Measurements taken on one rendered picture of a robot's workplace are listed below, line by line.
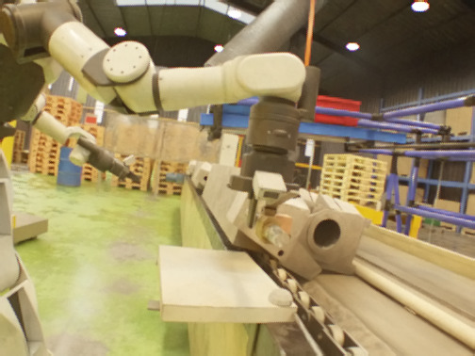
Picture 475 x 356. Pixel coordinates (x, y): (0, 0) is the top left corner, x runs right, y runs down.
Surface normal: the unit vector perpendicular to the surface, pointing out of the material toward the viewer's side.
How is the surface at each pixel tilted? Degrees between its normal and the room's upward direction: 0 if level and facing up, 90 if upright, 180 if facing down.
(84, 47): 73
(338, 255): 90
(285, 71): 90
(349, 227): 90
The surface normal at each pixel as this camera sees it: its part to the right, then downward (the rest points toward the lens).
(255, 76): 0.04, 0.04
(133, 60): 0.01, -0.26
